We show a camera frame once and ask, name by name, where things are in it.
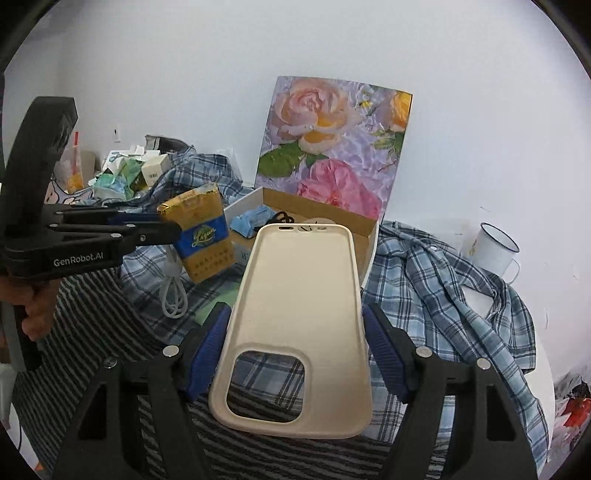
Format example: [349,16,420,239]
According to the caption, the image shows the blue packet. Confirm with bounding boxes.
[229,206,274,239]

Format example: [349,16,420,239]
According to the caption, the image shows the black and white striped cloth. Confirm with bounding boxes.
[9,265,462,480]

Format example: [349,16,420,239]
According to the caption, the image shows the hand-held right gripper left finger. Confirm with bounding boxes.
[55,301,232,480]

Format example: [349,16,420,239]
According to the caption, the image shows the green tissue pack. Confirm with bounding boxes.
[93,156,140,200]

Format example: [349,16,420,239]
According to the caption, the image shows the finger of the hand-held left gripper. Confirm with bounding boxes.
[48,220,184,247]
[46,205,163,228]

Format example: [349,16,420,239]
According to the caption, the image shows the beige phone case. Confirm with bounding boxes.
[208,222,374,439]

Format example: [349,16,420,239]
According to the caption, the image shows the white charging cable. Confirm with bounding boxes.
[159,251,190,320]

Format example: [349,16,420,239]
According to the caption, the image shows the person's left hand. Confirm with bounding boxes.
[0,272,61,343]

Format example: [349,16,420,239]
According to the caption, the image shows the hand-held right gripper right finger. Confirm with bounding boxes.
[361,302,539,480]

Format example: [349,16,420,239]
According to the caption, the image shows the crumpled printed papers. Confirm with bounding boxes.
[550,369,591,464]

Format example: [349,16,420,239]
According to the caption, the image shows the small white carton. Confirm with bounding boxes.
[140,154,170,188]

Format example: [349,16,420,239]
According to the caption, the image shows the cardboard box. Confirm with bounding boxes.
[224,186,380,288]

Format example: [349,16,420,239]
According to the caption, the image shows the drink cup with red straw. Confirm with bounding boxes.
[59,131,86,193]

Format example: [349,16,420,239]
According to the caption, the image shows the white enamel mug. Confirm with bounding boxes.
[462,222,521,283]

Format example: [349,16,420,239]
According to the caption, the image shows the beige cushion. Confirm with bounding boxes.
[82,150,103,182]

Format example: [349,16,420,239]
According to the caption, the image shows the floral printed box lid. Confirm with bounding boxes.
[254,76,413,221]

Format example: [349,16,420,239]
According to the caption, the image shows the blue plaid shirt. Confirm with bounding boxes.
[119,145,551,468]

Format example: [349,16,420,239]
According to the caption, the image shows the blue and yellow cigarette pack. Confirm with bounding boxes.
[157,182,234,285]

